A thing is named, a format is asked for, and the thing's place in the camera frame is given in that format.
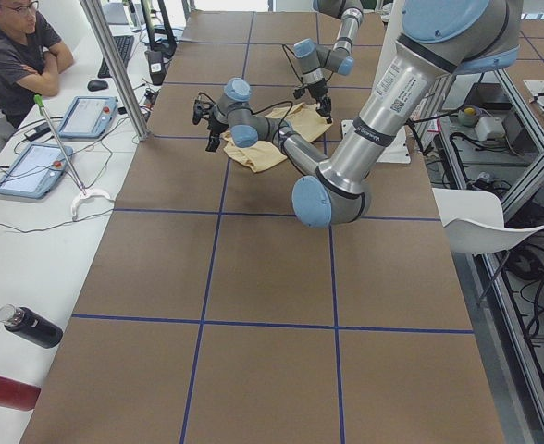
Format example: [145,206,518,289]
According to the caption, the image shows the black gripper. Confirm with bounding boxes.
[205,109,228,153]
[306,79,333,123]

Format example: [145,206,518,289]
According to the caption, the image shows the seated man grey shirt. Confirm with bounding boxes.
[0,1,74,128]

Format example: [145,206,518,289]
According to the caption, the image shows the beige long sleeve shirt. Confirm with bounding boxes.
[219,102,334,174]

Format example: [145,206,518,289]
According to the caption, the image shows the black water bottle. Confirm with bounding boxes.
[0,304,63,349]

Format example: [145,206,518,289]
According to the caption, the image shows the black computer mouse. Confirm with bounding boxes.
[87,79,109,92]

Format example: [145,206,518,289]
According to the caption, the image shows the red water bottle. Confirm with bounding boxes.
[0,376,41,411]

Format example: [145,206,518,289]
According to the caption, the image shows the blue teach pendant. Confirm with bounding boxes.
[0,142,68,200]
[57,96,118,140]

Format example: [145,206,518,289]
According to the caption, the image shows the lower blue teach pendant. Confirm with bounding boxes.
[0,142,68,200]

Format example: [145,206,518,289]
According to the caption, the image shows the aluminium frame post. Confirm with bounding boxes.
[79,0,149,142]

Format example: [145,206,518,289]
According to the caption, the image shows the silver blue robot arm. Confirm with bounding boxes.
[292,0,364,123]
[192,1,523,228]

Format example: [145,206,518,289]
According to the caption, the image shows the black keyboard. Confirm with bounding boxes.
[96,34,136,79]

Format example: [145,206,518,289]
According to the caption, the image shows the upper blue teach pendant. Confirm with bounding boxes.
[57,96,118,140]

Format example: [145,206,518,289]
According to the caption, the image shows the pink reaching stick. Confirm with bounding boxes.
[33,94,114,222]

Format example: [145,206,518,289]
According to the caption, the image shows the white plastic chair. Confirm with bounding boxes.
[432,188,544,254]

